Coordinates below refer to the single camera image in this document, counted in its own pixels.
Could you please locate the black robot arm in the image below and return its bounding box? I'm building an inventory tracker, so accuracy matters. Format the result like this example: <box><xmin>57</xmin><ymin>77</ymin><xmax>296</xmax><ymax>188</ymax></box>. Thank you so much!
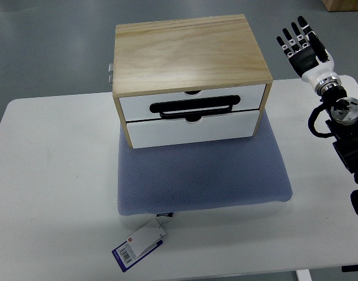
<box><xmin>308</xmin><ymin>82</ymin><xmax>358</xmax><ymax>184</ymax></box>

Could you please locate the wooden drawer cabinet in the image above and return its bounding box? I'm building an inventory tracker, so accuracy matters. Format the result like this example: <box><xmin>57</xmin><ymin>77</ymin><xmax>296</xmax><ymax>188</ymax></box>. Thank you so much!
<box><xmin>112</xmin><ymin>15</ymin><xmax>272</xmax><ymax>149</ymax></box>

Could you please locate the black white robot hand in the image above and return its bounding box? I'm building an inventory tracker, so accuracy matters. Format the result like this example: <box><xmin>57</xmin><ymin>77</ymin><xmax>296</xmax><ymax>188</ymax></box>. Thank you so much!
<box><xmin>277</xmin><ymin>16</ymin><xmax>341</xmax><ymax>95</ymax></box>

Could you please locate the cardboard box corner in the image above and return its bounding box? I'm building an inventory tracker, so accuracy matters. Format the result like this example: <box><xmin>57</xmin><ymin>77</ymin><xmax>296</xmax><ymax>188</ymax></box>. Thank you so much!
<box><xmin>321</xmin><ymin>0</ymin><xmax>358</xmax><ymax>12</ymax></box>

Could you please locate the black drawer handle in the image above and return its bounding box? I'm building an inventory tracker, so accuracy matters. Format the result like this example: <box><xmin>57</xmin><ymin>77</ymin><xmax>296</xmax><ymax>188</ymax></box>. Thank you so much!
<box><xmin>149</xmin><ymin>95</ymin><xmax>241</xmax><ymax>119</ymax></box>

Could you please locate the blue mesh cushion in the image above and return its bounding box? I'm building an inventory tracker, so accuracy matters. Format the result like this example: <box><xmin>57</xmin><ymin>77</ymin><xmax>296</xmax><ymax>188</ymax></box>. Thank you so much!
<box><xmin>117</xmin><ymin>115</ymin><xmax>293</xmax><ymax>216</ymax></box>

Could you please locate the white drawer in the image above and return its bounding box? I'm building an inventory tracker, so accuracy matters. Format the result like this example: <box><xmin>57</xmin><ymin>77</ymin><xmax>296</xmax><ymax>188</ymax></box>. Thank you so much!
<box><xmin>120</xmin><ymin>84</ymin><xmax>265</xmax><ymax>122</ymax></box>
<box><xmin>127</xmin><ymin>110</ymin><xmax>260</xmax><ymax>148</ymax></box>

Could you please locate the white blue product tag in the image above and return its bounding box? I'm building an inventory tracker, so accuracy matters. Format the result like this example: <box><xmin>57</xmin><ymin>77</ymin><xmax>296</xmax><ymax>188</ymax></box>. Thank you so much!
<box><xmin>112</xmin><ymin>218</ymin><xmax>166</xmax><ymax>273</ymax></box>

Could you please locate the white table leg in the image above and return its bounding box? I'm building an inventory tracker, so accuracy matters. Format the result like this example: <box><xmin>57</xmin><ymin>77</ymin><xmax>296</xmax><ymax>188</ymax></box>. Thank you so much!
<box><xmin>295</xmin><ymin>269</ymin><xmax>312</xmax><ymax>281</ymax></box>

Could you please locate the metal bracket behind cabinet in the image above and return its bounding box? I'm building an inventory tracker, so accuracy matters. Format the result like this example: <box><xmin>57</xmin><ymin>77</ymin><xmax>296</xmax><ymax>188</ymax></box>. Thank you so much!
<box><xmin>108</xmin><ymin>63</ymin><xmax>114</xmax><ymax>86</ymax></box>

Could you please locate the black table controller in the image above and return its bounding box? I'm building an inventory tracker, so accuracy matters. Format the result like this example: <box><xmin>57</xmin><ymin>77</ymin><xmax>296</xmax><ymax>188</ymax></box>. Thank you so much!
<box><xmin>341</xmin><ymin>265</ymin><xmax>358</xmax><ymax>272</ymax></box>

